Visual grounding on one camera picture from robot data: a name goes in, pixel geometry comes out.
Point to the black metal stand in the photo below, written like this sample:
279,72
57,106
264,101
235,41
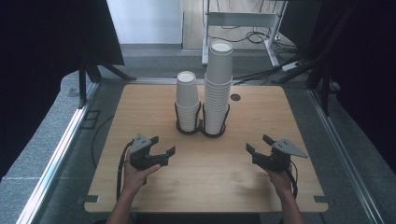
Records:
82,84
325,93

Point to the grey table corner bracket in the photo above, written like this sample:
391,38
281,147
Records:
322,199
88,199

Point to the tall stack of paper cups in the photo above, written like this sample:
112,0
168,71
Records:
218,87

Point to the black curtain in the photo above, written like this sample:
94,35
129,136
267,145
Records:
358,62
46,62

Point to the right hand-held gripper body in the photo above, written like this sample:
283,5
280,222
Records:
277,158

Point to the dark round table grommet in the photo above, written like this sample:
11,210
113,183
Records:
235,97

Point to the white metal desk frame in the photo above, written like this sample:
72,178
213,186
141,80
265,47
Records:
239,18

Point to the short stack of paper cups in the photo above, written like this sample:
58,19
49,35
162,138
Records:
186,93

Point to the person's left hand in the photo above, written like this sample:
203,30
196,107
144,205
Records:
135,179

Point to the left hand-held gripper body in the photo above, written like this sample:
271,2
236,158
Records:
141,157

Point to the aluminium floor rail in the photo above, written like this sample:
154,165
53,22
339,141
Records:
53,168
345,155

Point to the person's right hand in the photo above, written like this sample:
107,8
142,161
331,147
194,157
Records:
282,182

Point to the white power strip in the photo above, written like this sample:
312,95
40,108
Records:
291,66

